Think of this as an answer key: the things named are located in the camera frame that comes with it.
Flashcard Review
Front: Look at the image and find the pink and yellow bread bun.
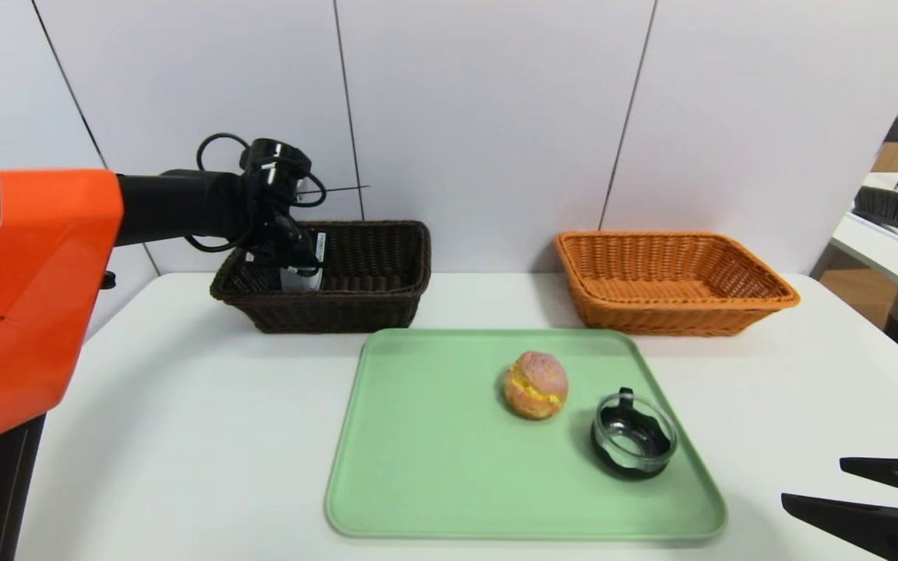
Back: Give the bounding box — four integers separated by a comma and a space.
502, 351, 569, 421

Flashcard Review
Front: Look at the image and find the glass jar with black lid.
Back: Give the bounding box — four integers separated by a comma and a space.
590, 387, 678, 479

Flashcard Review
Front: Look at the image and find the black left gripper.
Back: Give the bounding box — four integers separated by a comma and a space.
280, 229, 331, 291

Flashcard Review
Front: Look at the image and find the orange wicker basket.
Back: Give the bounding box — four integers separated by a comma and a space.
555, 231, 801, 337

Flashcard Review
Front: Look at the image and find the dark brown wicker basket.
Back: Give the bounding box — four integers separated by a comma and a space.
210, 221, 432, 334

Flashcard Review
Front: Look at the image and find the white cylindrical cup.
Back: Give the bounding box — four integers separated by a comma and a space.
280, 265, 323, 294

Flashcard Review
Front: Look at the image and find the light green plastic tray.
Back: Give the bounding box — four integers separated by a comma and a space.
324, 328, 728, 541

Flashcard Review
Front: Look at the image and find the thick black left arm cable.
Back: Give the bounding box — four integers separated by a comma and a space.
184, 132, 327, 254

